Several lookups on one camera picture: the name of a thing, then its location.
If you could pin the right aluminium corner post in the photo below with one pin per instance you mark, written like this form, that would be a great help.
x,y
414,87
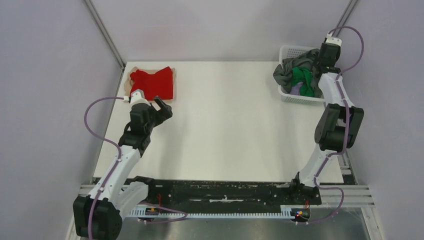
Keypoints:
x,y
352,4

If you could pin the green t shirt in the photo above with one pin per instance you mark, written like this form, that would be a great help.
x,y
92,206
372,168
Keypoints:
x,y
303,74

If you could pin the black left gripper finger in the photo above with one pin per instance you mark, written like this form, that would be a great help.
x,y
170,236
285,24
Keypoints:
x,y
151,112
165,110

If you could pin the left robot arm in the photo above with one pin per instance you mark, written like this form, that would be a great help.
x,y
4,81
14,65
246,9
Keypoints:
x,y
100,214

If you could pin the aluminium corner post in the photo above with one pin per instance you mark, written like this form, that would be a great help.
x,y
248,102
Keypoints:
x,y
352,4
104,32

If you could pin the white slotted cable duct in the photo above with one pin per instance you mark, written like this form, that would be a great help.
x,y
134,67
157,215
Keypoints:
x,y
143,211

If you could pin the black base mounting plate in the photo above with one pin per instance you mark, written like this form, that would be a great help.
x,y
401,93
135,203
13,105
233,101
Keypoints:
x,y
225,197

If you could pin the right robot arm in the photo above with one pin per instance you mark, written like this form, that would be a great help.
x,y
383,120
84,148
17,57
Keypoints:
x,y
337,128

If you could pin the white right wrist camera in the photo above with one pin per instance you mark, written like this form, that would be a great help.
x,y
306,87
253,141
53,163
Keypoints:
x,y
330,39

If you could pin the aluminium frame rails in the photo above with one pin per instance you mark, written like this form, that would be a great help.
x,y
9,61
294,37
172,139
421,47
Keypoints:
x,y
333,197

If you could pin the left aluminium corner post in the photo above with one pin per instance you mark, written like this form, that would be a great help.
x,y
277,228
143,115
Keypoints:
x,y
104,32

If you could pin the lilac t shirt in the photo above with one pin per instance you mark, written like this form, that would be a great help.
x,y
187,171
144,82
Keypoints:
x,y
296,90

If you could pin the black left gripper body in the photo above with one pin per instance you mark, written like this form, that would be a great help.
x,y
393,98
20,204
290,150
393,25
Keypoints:
x,y
149,125

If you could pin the white plastic laundry basket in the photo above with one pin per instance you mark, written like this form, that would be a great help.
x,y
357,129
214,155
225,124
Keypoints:
x,y
293,51

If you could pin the beige folded t shirt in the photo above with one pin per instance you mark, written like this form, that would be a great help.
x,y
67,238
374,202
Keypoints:
x,y
127,86

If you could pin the red folded t shirt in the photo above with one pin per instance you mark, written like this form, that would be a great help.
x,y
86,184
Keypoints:
x,y
154,84

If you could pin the grey t shirt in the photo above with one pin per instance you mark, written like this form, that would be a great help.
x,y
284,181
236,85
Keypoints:
x,y
283,72

